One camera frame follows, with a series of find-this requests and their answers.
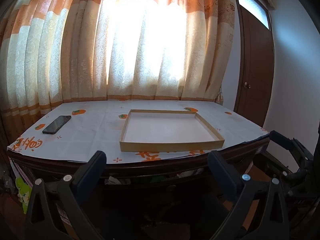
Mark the black smartphone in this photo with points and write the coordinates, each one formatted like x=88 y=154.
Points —
x=56 y=125

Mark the green plush toy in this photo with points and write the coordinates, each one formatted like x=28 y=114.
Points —
x=22 y=192

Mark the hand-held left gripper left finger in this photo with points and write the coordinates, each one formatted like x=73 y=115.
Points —
x=91 y=180

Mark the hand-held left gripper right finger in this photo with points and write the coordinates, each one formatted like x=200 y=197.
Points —
x=222 y=177

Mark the brown wooden door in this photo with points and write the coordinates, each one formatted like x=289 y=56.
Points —
x=255 y=67

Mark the cream orange patterned curtain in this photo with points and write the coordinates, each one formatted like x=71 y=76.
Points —
x=125 y=42

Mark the dark wooden drawer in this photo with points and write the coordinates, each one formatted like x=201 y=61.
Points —
x=150 y=192

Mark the frosted transom window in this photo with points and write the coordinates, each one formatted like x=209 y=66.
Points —
x=252 y=5

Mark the curtain tassel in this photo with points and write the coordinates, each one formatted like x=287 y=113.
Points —
x=220 y=97

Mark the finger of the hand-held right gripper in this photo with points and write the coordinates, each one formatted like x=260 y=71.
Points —
x=278 y=138
x=272 y=166

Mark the shallow cardboard tray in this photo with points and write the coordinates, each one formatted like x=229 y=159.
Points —
x=165 y=130

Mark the dark wooden desk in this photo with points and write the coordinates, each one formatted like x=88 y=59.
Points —
x=155 y=166

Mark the round door knob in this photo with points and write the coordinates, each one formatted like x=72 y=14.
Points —
x=247 y=85

